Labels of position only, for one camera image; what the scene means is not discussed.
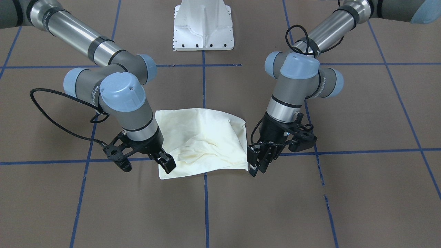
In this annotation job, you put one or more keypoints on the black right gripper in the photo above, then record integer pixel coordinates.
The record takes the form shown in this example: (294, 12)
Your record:
(149, 145)

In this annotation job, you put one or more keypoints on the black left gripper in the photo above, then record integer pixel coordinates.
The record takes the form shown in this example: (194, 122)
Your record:
(271, 131)

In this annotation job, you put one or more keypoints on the white long-sleeve cat shirt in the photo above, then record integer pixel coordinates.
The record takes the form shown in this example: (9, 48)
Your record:
(202, 140)

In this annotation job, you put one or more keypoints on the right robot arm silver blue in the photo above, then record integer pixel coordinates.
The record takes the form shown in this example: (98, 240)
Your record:
(114, 89)

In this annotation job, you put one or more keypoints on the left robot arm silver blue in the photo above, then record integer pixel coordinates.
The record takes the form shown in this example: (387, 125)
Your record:
(300, 76)

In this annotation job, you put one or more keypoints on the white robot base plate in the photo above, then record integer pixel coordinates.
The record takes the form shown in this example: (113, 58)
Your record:
(203, 25)

